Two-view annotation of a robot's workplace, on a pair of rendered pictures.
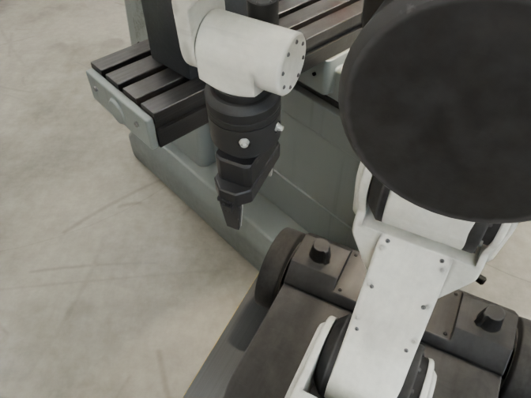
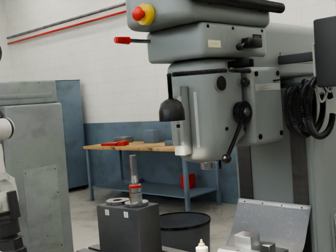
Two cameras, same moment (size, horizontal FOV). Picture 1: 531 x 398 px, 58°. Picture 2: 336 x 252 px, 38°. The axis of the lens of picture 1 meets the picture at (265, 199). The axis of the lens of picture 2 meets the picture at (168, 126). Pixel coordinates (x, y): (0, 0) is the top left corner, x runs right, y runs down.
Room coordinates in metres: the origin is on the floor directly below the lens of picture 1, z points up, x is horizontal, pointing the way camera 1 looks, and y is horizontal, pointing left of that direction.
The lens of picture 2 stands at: (0.97, -1.75, 1.51)
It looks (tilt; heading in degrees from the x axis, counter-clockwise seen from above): 3 degrees down; 87
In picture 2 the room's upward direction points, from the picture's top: 4 degrees counter-clockwise
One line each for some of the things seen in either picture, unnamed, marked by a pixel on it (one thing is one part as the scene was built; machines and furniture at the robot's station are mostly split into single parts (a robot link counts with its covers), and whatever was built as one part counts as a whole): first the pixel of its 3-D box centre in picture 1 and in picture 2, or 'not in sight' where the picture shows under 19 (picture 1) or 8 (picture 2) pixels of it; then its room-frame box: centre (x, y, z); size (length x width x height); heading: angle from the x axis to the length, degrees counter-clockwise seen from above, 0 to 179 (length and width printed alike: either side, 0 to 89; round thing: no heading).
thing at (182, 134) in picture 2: not in sight; (181, 120); (1.10, -0.26, 1.44); 0.04 x 0.04 x 0.21; 42
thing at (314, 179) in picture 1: (329, 146); not in sight; (1.16, -0.20, 0.44); 0.80 x 0.30 x 0.60; 42
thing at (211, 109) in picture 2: not in sight; (205, 110); (1.19, -0.18, 1.47); 0.21 x 0.19 x 0.32; 132
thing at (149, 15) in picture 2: not in sight; (145, 14); (1.01, -0.34, 1.76); 0.06 x 0.02 x 0.06; 132
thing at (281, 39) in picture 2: not in sight; (281, 53); (1.55, 0.15, 1.66); 0.80 x 0.23 x 0.20; 42
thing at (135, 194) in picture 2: not in sight; (135, 194); (0.94, 0.08, 1.17); 0.05 x 0.05 x 0.06
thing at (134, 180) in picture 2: not in sight; (133, 170); (0.94, 0.08, 1.26); 0.03 x 0.03 x 0.11
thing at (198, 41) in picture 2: not in sight; (208, 45); (1.22, -0.16, 1.68); 0.34 x 0.24 x 0.10; 42
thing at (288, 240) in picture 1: (281, 268); not in sight; (0.65, -0.04, 0.50); 0.20 x 0.05 x 0.20; 153
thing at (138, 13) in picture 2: not in sight; (139, 13); (1.00, -0.36, 1.76); 0.04 x 0.03 x 0.04; 132
